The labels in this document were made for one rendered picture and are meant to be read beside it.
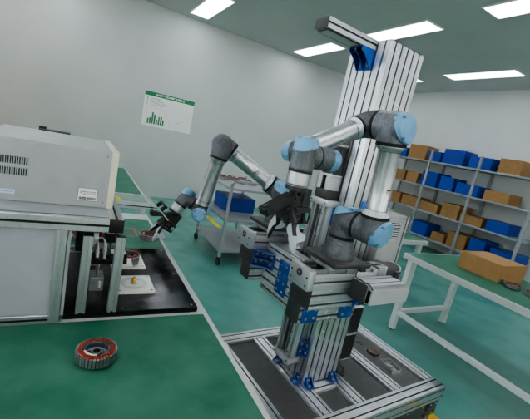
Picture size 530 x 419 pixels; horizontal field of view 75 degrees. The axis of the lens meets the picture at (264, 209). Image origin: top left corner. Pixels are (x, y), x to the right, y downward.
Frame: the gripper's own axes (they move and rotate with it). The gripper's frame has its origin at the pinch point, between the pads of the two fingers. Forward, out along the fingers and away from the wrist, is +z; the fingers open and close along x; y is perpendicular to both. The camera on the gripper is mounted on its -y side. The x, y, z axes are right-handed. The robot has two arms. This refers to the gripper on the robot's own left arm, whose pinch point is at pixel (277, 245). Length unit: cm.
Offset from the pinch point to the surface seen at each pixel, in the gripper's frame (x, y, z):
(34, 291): 35, -64, 29
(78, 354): 10, -53, 37
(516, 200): 175, 613, -22
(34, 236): 35, -65, 11
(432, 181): 322, 598, -22
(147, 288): 47, -25, 37
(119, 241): 33, -41, 12
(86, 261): 35, -50, 19
